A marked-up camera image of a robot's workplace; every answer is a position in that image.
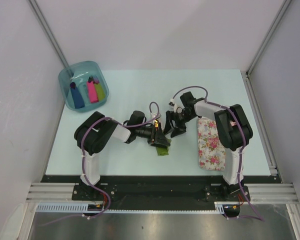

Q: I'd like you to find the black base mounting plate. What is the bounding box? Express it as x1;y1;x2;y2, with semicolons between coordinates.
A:
41;174;282;211

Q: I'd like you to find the green paper napkin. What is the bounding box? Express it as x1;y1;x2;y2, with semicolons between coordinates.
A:
156;137;171;157

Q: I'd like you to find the teal translucent plastic bin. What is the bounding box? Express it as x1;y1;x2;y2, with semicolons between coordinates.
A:
58;61;109;113

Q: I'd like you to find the white cable duct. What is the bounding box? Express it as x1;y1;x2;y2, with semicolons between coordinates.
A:
36;203;89;213

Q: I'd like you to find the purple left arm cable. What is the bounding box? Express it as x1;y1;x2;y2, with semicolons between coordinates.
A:
37;101;162;226

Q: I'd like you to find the floral fabric pouch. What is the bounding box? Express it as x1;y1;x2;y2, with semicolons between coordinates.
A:
197;117;226;171

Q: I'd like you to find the pink rolled napkin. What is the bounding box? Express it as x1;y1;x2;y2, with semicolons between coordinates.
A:
87;81;99;104

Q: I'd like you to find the aluminium frame rail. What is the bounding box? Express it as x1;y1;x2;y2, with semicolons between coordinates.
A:
26;183;299;204

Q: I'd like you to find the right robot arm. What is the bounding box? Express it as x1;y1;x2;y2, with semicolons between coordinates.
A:
164;91;253;201

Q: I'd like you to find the blue rolled napkin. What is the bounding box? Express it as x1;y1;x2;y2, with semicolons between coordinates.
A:
70;87;85;109

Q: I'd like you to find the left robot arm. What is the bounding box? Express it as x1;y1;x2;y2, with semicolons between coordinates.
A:
74;110;171;200

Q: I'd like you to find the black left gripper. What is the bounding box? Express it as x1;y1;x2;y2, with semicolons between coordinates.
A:
135;123;170;149

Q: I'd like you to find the green rolled napkin in bin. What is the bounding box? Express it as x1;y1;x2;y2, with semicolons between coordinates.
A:
94;83;106;102

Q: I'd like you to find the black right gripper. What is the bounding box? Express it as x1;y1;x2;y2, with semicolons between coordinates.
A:
163;110;196;138

